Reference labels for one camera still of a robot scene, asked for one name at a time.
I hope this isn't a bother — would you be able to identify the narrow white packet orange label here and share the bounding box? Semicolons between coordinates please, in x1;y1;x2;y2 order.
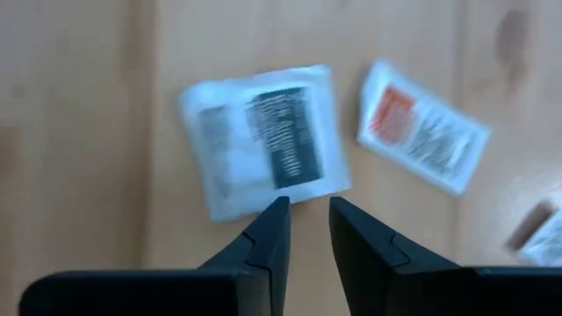
504;199;562;268
356;59;492;198

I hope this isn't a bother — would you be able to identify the square white packet black label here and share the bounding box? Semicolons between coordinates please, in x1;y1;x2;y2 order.
178;64;352;223

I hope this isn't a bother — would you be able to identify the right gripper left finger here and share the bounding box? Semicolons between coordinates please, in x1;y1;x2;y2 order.
18;195;292;316

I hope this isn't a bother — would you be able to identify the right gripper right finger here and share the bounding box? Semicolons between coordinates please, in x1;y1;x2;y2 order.
328;195;562;316

